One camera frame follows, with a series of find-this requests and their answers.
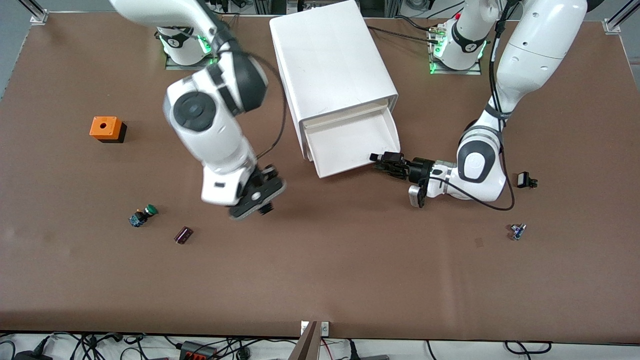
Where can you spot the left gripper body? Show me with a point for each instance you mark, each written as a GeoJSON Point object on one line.
{"type": "Point", "coordinates": [416, 169]}

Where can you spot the white plastic drawer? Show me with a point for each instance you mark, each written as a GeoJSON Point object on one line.
{"type": "Point", "coordinates": [350, 145]}
{"type": "Point", "coordinates": [345, 113]}

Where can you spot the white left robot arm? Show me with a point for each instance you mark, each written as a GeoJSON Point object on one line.
{"type": "Point", "coordinates": [530, 50]}

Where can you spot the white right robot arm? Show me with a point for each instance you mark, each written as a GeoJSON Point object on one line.
{"type": "Point", "coordinates": [210, 125]}

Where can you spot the green push button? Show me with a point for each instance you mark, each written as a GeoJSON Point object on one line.
{"type": "Point", "coordinates": [144, 215]}

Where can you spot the white drawer cabinet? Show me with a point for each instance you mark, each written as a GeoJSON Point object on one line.
{"type": "Point", "coordinates": [330, 60]}

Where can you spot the dark purple capacitor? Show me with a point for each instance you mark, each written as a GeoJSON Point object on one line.
{"type": "Point", "coordinates": [183, 235]}

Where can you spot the small blue electronic part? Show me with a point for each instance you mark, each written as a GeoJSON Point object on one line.
{"type": "Point", "coordinates": [517, 231]}

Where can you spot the orange box with black base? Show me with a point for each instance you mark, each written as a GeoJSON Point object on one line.
{"type": "Point", "coordinates": [105, 127]}

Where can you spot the black power strip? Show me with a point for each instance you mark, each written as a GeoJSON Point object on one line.
{"type": "Point", "coordinates": [197, 351]}

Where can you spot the aluminium corner profile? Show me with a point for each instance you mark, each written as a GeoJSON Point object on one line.
{"type": "Point", "coordinates": [37, 14]}
{"type": "Point", "coordinates": [620, 17]}

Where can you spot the black plug adapter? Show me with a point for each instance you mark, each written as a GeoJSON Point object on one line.
{"type": "Point", "coordinates": [32, 355]}

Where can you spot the small black switch part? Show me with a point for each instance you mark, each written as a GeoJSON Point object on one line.
{"type": "Point", "coordinates": [523, 179]}

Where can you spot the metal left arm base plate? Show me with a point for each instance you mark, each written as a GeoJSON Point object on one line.
{"type": "Point", "coordinates": [475, 71]}

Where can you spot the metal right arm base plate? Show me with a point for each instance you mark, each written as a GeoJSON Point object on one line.
{"type": "Point", "coordinates": [172, 64]}

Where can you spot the small white table bracket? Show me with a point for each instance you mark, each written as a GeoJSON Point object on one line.
{"type": "Point", "coordinates": [303, 328]}
{"type": "Point", "coordinates": [325, 328]}

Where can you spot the grey camera stand post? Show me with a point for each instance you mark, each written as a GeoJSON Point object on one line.
{"type": "Point", "coordinates": [306, 345]}

